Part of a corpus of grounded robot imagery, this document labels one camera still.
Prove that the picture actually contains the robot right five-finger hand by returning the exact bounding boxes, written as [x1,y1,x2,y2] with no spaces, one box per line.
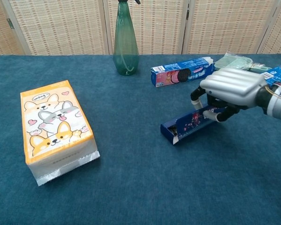
[190,67,267,123]

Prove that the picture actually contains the grey and blue box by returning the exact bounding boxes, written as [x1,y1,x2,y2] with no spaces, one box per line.
[160,105,228,145]

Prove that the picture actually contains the green dustpan in bag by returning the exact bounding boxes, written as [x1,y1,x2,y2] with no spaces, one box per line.
[214,52,272,73]

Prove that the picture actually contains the long blue cookie box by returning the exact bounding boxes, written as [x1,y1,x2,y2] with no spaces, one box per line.
[151,56,216,88]

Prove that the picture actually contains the green spray bottle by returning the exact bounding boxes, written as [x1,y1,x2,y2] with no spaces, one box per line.
[113,0,140,76]

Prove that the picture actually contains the blue table cloth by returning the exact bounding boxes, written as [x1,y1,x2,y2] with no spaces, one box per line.
[0,54,281,225]

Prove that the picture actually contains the orange corgi tissue pack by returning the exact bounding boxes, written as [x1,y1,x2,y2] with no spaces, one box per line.
[20,79,100,187]

